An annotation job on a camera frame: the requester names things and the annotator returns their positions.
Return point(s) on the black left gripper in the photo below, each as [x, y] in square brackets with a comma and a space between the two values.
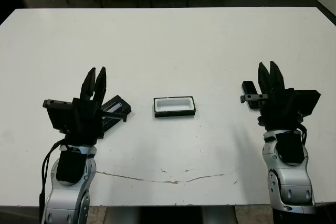
[86, 121]

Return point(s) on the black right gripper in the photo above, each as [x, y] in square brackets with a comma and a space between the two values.
[279, 111]

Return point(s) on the black slim camera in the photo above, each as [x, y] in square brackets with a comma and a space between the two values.
[249, 87]

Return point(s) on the black printed box lid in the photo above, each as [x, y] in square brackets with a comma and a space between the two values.
[115, 107]

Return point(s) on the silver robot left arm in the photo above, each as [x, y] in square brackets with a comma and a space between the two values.
[65, 200]

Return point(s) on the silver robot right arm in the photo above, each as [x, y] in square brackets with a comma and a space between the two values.
[288, 182]

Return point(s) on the black box base white insert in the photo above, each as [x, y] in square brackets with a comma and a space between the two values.
[174, 114]

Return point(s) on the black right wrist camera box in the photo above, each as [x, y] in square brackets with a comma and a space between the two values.
[307, 102]

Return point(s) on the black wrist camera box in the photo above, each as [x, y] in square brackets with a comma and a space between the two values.
[60, 117]
[307, 102]

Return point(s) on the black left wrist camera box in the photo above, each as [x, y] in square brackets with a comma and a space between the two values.
[60, 117]

